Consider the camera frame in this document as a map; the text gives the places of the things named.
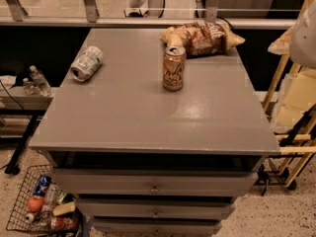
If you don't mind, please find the orange LaCroix can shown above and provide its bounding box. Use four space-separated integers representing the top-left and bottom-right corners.
163 45 187 91

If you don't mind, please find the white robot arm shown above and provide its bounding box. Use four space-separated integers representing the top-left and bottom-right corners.
289 0 316 68

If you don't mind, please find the white green 7up can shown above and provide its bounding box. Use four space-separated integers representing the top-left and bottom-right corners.
70 46 104 82

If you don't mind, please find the blue soda can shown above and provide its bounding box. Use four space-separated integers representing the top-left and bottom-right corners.
33 175 51 197

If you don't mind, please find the gray drawer cabinet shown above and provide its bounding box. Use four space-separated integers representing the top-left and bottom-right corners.
31 29 278 224

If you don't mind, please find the brown chip bag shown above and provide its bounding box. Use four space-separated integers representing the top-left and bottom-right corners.
160 22 245 56

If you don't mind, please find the top drawer front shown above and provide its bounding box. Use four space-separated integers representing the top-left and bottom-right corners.
54 169 258 197

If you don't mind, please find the drawer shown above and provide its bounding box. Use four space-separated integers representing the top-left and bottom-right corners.
76 198 235 220
92 219 221 235
54 169 258 197

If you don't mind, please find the tall clear water bottle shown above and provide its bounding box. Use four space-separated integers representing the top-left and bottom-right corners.
30 65 51 97

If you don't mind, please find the middle drawer front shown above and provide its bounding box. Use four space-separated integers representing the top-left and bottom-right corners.
76 198 235 220

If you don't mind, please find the bottom drawer front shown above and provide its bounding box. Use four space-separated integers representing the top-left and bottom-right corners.
92 219 221 235

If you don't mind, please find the yellow sponge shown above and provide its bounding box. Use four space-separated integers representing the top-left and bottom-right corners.
53 201 76 216

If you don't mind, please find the short clear water bottle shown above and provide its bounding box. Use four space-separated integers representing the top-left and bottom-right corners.
23 78 39 95

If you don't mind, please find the clear plastic bottle in basket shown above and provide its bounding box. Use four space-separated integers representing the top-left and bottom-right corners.
40 184 60 221

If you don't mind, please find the gray side table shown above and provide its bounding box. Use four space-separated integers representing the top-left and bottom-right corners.
0 87 54 175

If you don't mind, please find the red snack bag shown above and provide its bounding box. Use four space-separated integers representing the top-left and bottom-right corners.
50 217 78 231

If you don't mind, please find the red apple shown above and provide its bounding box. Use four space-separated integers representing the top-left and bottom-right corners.
28 196 44 212

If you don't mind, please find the black wire basket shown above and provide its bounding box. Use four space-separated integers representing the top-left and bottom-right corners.
6 165 81 237

